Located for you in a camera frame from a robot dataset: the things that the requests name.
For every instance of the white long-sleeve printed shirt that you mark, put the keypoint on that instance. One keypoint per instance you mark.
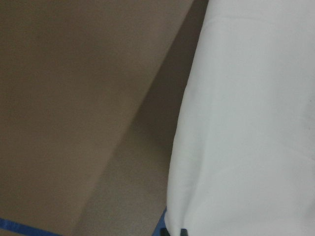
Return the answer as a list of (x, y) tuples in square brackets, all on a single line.
[(243, 157)]

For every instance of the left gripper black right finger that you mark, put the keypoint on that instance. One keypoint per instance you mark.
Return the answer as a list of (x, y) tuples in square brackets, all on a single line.
[(183, 232)]

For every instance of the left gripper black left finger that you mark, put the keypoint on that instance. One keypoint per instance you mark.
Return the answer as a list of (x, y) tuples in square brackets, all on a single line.
[(164, 232)]

